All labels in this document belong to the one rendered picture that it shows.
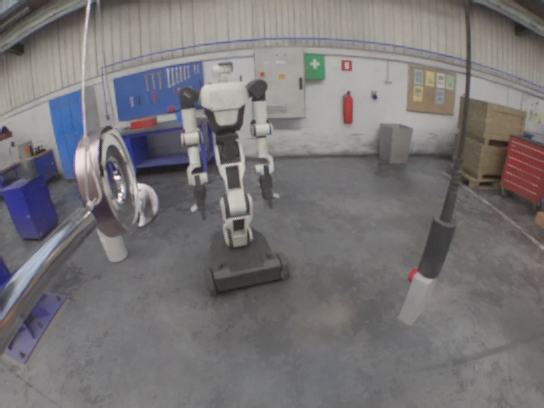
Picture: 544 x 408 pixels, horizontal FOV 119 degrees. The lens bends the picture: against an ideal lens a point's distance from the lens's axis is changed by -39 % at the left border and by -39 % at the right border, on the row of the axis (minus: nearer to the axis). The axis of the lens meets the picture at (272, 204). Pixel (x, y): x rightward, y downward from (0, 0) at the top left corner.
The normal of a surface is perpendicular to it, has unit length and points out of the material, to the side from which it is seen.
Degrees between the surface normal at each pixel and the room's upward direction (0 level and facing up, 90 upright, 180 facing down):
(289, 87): 90
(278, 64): 90
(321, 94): 90
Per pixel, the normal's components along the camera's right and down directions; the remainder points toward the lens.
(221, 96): 0.29, 0.41
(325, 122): 0.02, 0.44
